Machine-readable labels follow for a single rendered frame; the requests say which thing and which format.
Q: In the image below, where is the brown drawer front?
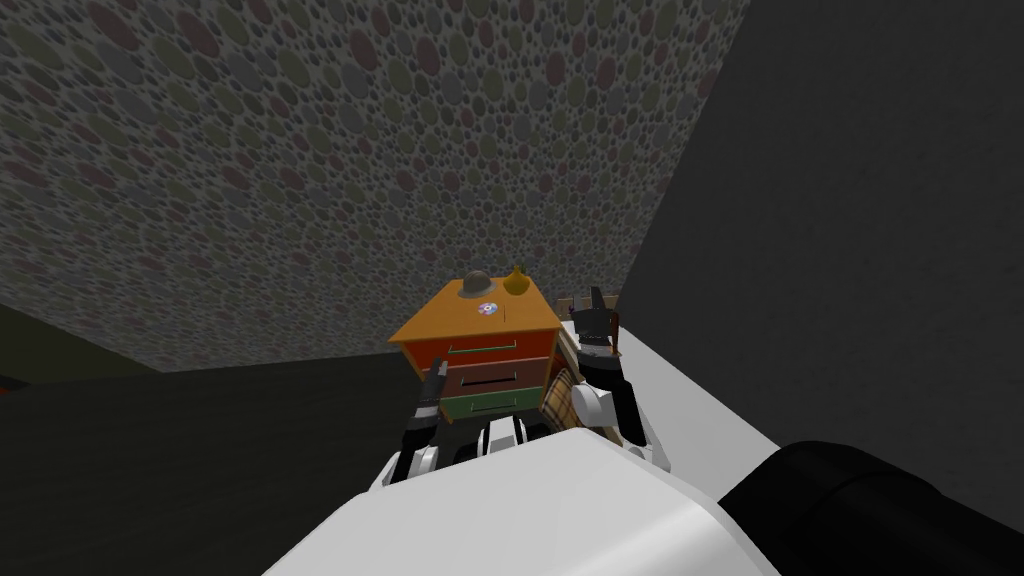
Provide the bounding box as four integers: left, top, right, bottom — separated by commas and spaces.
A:
435, 356, 556, 400

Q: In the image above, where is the red drawer front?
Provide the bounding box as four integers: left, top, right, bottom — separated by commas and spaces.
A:
401, 328, 560, 369

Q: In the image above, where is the orange wooden dresser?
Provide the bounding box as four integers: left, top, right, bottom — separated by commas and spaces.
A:
388, 279, 564, 425

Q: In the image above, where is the tan plaid pillow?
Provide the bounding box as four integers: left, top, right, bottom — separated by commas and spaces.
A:
539, 365, 580, 438

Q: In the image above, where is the green drawer front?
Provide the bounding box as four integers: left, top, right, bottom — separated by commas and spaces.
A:
439, 386, 549, 424

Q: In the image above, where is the grey round hat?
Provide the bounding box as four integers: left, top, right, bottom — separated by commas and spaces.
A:
456, 270, 500, 301

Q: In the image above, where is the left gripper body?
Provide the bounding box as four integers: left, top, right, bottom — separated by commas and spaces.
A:
414, 377, 448, 422

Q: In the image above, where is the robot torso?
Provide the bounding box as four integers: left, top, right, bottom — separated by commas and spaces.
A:
262, 414, 783, 576

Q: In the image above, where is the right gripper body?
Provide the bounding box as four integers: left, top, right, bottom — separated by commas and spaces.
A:
571, 308, 618, 348

